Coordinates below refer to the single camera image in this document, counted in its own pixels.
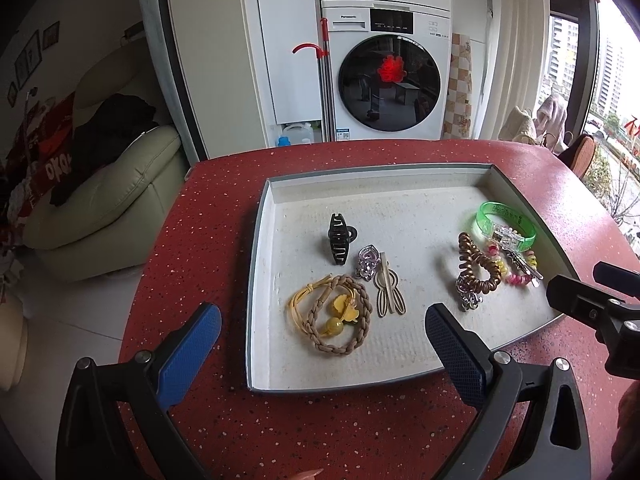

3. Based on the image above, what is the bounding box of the large picture frame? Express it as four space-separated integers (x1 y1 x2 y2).
14 30 41 88

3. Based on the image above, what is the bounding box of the red handled mop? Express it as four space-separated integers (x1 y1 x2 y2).
292 17 336 143

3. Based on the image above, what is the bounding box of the white tall cabinet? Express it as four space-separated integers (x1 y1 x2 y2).
165 0 323 158

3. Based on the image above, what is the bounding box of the cream knitted cloth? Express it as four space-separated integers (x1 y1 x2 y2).
498 106 538 145

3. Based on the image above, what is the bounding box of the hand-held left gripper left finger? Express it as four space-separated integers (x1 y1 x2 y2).
55 301 223 480

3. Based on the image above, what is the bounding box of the pale pink blanket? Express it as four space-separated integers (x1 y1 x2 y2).
535 94 571 153

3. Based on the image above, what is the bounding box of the yellow beaded hair tie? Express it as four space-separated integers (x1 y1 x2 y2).
287 280 362 338

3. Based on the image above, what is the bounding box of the black clothing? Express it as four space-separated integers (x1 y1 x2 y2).
49 92 160 207

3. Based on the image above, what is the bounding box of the braided brown hair tie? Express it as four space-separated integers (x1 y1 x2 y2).
300 274 375 357

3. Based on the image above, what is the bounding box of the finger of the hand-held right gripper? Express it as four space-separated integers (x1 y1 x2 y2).
546 274 640 376
593 261 640 293

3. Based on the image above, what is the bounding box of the checkered hanging cloth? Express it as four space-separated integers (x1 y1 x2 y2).
442 32 473 140

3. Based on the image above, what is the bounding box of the shallow white tray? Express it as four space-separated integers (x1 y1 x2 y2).
244 161 587 393

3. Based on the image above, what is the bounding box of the person's right forearm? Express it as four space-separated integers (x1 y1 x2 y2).
617 380 640 443

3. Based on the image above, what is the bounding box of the orange chair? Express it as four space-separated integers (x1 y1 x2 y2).
557 132 598 181

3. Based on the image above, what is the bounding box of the green plastic bangle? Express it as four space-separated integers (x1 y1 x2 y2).
474 201 538 247

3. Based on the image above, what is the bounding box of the silver heart hair clip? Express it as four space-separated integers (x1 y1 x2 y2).
355 244 382 281

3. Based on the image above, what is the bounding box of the white plastic jug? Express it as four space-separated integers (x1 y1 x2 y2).
282 121 315 145

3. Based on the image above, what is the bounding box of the cream leather sofa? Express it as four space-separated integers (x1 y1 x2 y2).
22 50 190 281

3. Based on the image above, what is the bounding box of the red printed cloth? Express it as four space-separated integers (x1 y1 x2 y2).
0 92 76 241

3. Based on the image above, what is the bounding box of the white curtain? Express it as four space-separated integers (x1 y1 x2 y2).
482 0 551 141

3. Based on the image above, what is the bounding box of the clear plastic hair clip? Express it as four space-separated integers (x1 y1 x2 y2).
492 225 523 250

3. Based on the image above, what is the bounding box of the white washing machine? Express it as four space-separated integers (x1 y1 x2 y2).
319 0 453 143

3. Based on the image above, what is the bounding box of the black claw hair clip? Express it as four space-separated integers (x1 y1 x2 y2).
327 212 360 266

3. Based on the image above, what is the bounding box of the pink yellow coil hair tie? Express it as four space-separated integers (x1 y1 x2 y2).
487 242 541 286

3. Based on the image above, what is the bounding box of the cream round stool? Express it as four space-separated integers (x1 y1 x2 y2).
0 290 28 391

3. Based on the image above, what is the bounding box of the dark window frame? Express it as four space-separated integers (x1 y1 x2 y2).
550 0 601 136

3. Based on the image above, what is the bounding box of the silver alligator hair clip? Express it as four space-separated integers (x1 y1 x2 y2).
505 249 545 288

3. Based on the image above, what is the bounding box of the gold wire rack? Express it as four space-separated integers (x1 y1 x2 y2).
542 130 576 153

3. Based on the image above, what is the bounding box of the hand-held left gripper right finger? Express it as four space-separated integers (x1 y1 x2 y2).
424 302 593 480

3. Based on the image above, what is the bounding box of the dark door frame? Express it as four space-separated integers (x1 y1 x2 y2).
136 0 208 161

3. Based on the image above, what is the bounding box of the brown coil hair tie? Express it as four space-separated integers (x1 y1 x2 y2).
457 231 505 296

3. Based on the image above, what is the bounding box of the beige rabbit hair clip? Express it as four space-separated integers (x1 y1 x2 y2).
374 252 408 318

